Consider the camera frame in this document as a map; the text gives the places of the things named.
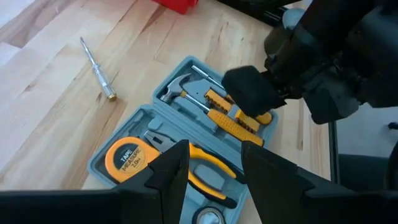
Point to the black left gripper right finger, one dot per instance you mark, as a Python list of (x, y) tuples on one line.
[(273, 186)]

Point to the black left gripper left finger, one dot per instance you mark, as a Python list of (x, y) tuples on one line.
[(171, 186)]

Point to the orange tape measure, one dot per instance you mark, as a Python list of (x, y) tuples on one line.
[(115, 161)]

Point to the grey plastic tool case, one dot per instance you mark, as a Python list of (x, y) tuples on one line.
[(174, 124)]

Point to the orange bit holder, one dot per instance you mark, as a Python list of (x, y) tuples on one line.
[(247, 122)]

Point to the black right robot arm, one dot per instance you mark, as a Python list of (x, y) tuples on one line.
[(335, 9)]

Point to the black caster wheel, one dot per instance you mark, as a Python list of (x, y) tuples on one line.
[(393, 125)]

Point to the red plastic bin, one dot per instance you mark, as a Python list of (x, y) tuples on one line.
[(177, 4)]

